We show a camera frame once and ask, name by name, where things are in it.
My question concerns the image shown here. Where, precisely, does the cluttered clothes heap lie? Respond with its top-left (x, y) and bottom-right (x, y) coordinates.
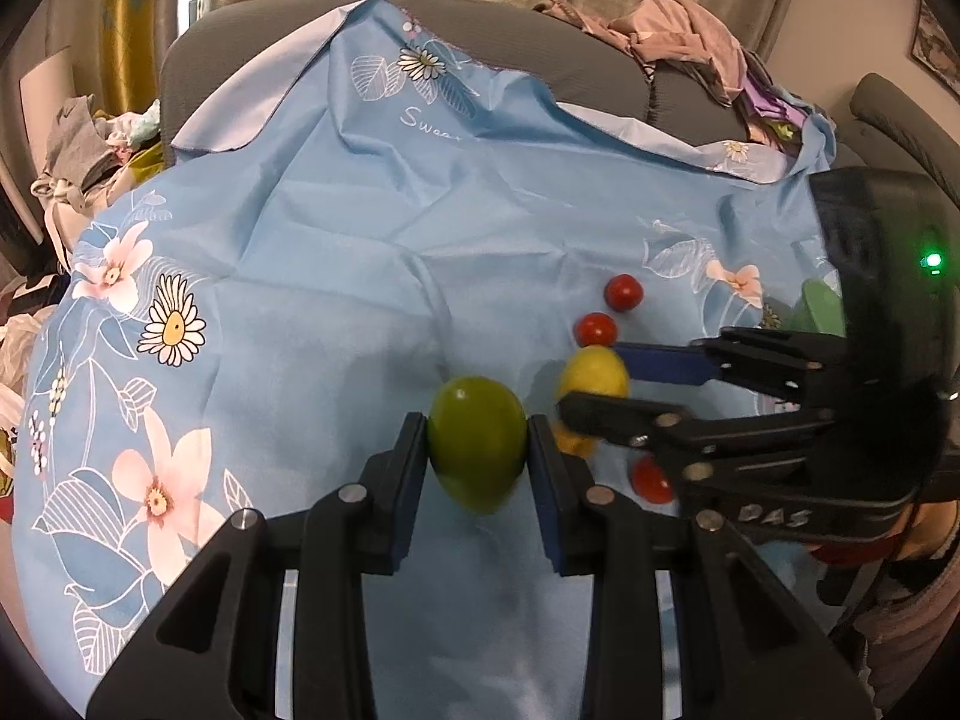
top-left (31, 96), bottom-right (164, 270)

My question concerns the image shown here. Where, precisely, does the green oval fruit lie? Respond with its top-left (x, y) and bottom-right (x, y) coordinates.
top-left (428, 376), bottom-right (527, 515)

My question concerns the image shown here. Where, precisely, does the grey sofa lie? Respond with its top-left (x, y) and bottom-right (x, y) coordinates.
top-left (160, 0), bottom-right (958, 200)

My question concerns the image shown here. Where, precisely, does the yellow-green oval fruit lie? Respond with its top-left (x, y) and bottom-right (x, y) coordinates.
top-left (556, 346), bottom-right (630, 398)

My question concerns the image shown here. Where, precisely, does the red cherry tomato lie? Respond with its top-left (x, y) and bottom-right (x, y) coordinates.
top-left (630, 454), bottom-right (675, 505)

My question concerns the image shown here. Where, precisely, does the pink clothes pile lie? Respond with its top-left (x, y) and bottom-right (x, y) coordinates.
top-left (534, 0), bottom-right (747, 107)

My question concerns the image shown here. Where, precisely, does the person's right hand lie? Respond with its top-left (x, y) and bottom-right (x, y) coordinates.
top-left (807, 500), bottom-right (958, 569)

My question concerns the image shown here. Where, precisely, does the framed wall picture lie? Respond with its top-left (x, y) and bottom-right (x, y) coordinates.
top-left (911, 0), bottom-right (960, 98)

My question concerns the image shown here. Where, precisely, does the blue floral cloth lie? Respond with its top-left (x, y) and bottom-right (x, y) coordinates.
top-left (13, 0), bottom-right (836, 709)

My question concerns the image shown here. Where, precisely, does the small orange-tan round fruit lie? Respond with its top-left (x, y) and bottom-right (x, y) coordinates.
top-left (551, 421), bottom-right (599, 460)

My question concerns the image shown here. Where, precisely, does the green plastic bowl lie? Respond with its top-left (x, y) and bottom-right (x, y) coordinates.
top-left (784, 280), bottom-right (846, 337)

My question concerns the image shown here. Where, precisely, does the purple garment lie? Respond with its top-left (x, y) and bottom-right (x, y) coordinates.
top-left (736, 50), bottom-right (807, 154)

